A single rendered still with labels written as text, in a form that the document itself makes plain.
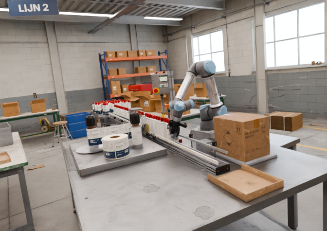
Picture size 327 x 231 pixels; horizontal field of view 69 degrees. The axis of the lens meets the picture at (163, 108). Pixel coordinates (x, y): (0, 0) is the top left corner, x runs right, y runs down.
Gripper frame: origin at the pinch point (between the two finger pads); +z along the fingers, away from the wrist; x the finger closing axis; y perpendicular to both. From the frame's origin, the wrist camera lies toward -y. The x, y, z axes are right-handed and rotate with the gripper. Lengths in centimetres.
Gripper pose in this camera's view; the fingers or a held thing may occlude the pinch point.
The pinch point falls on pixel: (174, 137)
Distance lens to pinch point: 203.6
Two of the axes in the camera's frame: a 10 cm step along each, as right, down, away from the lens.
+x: 4.3, 5.6, -7.1
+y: -8.9, 1.4, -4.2
